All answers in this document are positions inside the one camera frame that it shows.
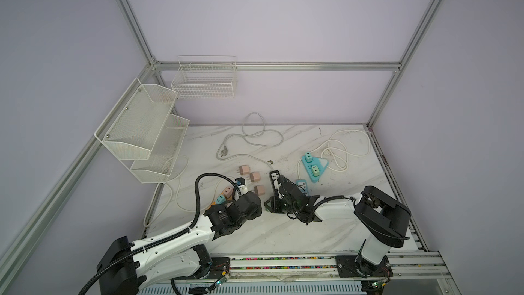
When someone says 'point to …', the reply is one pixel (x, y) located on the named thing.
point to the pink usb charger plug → (244, 169)
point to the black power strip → (274, 175)
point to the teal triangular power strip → (322, 164)
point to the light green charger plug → (315, 170)
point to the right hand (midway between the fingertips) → (264, 205)
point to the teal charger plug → (308, 157)
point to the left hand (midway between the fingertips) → (255, 203)
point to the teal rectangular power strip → (302, 183)
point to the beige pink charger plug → (260, 190)
